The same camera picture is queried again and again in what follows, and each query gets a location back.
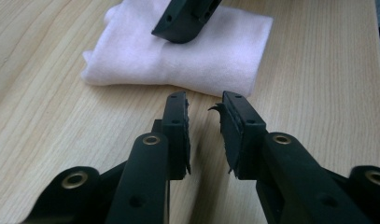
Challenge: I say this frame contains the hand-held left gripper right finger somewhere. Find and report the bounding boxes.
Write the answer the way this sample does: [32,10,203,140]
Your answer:
[208,91,373,224]

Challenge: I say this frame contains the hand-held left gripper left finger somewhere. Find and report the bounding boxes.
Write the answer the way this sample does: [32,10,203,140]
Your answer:
[105,91,191,224]

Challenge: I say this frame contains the pink sock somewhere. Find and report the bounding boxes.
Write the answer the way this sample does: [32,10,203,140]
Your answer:
[80,0,274,98]

